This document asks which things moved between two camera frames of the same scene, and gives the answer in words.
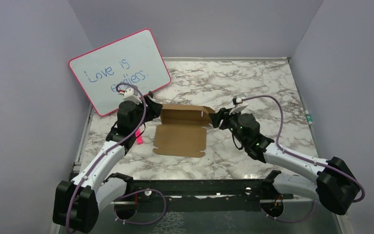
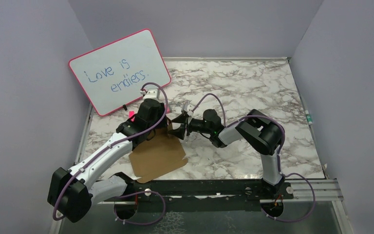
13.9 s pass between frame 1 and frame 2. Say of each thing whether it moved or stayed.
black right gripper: moved
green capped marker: stayed
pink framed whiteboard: stayed
